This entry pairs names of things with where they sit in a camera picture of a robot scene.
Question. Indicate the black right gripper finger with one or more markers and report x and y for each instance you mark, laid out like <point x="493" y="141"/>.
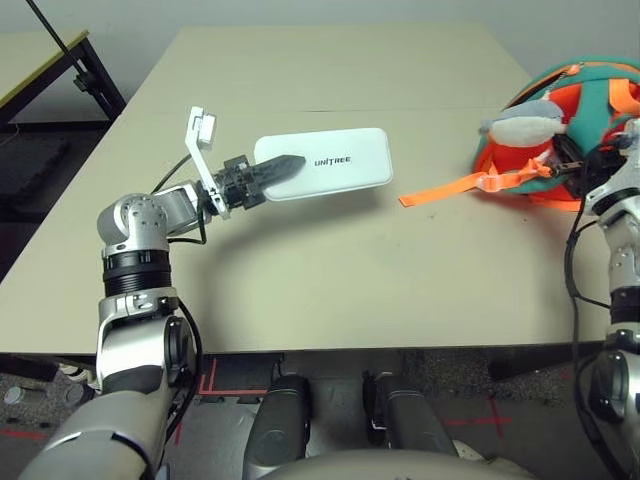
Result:
<point x="565" y="167"/>
<point x="566" y="147"/>

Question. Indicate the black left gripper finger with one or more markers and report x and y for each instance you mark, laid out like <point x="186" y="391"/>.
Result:
<point x="280" y="169"/>

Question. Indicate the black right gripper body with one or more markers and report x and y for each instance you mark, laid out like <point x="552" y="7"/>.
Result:
<point x="597" y="167"/>

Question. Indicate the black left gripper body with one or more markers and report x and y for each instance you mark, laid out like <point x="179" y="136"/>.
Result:
<point x="237" y="182"/>

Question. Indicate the teal and orange backpack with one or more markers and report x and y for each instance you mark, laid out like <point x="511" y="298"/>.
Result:
<point x="585" y="105"/>

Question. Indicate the white pencil case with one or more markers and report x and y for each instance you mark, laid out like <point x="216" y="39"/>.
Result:
<point x="330" y="162"/>

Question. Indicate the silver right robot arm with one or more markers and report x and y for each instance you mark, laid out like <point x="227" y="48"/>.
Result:
<point x="622" y="250"/>

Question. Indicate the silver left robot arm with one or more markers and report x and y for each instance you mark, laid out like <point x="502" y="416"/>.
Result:
<point x="135" y="225"/>

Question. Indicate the black clamp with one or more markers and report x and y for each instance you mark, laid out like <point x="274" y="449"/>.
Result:
<point x="83" y="82"/>

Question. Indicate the black foam floor mat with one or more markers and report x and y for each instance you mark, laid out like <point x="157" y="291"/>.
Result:
<point x="27" y="165"/>

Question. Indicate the thin black pole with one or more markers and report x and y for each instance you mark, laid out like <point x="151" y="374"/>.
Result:
<point x="55" y="35"/>

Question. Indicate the dark grey robot left leg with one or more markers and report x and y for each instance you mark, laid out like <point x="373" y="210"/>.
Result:
<point x="280" y="425"/>

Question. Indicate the dark grey robot leg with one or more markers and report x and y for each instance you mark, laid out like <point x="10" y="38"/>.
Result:
<point x="280" y="425"/>
<point x="410" y="415"/>

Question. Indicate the white caster wheels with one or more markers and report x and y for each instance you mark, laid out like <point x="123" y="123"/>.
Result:
<point x="75" y="372"/>

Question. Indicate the grey round floor disc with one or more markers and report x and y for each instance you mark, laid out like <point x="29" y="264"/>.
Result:
<point x="14" y="396"/>
<point x="79" y="395"/>

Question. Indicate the dark grey robot right leg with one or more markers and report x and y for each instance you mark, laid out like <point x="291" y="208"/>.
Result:
<point x="410" y="415"/>

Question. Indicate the black table leg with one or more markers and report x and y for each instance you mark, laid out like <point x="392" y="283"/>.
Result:
<point x="25" y="369"/>

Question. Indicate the beige robot torso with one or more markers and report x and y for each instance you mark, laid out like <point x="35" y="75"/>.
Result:
<point x="390" y="465"/>

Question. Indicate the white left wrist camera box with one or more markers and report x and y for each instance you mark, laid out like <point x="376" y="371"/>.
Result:
<point x="200" y="130"/>

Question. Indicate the beige side table black frame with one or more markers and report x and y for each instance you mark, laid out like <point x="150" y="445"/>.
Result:
<point x="30" y="60"/>

